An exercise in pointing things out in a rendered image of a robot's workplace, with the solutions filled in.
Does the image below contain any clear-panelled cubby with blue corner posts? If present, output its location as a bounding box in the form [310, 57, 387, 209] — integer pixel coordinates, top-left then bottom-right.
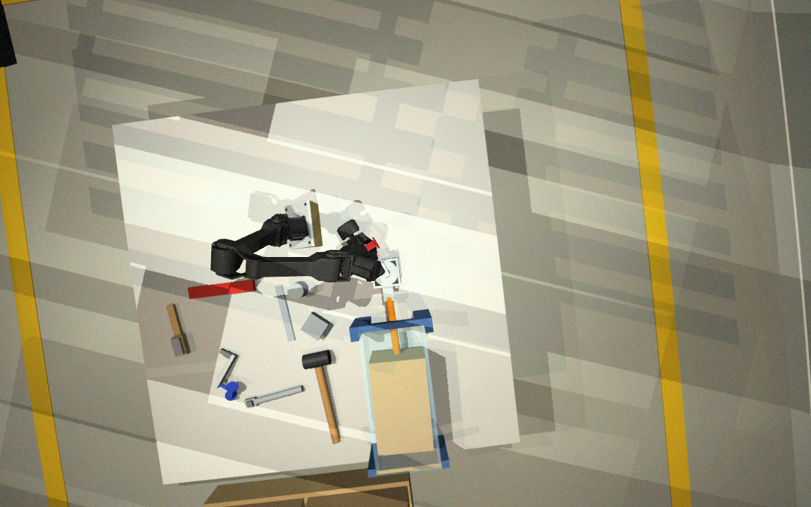
[350, 325, 450, 477]

